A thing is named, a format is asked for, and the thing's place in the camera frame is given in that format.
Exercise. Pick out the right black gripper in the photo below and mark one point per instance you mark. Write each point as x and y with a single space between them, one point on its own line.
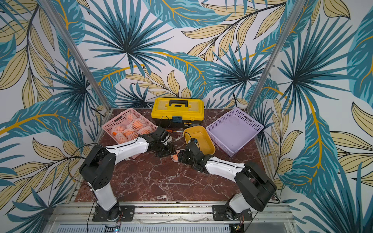
183 156

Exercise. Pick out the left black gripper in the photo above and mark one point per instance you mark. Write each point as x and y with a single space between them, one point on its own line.
170 151

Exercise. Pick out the white foam net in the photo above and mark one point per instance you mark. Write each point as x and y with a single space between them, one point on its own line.
178 156
145 130

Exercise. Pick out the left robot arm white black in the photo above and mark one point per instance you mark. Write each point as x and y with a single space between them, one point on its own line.
97 169

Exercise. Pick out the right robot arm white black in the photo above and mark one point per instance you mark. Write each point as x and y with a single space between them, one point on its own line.
256 188

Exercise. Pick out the yellow oval tray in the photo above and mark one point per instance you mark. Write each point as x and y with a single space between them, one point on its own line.
204 141

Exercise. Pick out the yellow black toolbox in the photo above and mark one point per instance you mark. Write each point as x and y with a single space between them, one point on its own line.
177 113

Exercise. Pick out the netted orange middle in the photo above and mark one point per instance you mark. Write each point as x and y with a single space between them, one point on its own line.
137 124

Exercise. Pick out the netted orange front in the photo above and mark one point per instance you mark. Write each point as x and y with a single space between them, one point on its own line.
125 136

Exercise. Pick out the pink plastic basket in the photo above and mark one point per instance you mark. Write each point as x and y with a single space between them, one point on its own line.
120 119

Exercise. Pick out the purple plastic basket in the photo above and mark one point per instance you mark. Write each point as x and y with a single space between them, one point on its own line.
233 131

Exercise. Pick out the orange handled screwdriver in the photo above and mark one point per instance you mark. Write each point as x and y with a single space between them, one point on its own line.
173 131

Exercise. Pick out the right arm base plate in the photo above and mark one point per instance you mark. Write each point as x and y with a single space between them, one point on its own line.
225 213

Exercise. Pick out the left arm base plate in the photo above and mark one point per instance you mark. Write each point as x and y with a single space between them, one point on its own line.
118 213

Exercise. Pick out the front aluminium rail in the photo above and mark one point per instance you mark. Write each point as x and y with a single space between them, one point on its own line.
171 217

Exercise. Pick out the right aluminium frame post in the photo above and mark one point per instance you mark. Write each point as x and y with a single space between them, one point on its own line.
295 12

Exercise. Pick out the aluminium frame post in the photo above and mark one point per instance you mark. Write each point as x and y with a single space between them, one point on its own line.
295 12
57 21

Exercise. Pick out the left aluminium frame post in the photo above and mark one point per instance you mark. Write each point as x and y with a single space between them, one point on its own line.
57 21

